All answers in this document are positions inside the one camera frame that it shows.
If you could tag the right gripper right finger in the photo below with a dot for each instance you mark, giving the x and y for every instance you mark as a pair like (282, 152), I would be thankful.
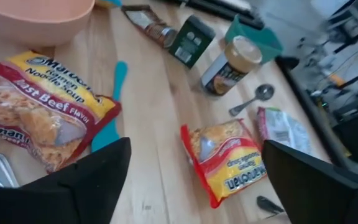
(306, 193)

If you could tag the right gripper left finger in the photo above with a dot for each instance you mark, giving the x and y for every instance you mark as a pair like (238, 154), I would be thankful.
(104, 180)

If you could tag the red yellow ramen packet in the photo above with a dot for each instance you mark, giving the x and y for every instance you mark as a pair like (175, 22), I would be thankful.
(228, 161)

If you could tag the tan lid jar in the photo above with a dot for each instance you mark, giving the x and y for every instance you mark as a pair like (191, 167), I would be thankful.
(228, 71)

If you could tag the black pepper tin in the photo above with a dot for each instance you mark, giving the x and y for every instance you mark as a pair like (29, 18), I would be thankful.
(191, 40)

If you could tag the silver blue food packet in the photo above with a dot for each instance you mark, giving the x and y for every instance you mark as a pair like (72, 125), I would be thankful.
(107, 3)

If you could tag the small red ramen packet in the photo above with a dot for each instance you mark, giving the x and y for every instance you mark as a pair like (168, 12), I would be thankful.
(284, 129)

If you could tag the roast beef ramen packet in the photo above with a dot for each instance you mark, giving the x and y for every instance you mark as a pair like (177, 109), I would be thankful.
(42, 102)

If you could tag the small teal plastic bin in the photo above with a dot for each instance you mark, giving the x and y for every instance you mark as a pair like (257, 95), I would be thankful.
(266, 43)

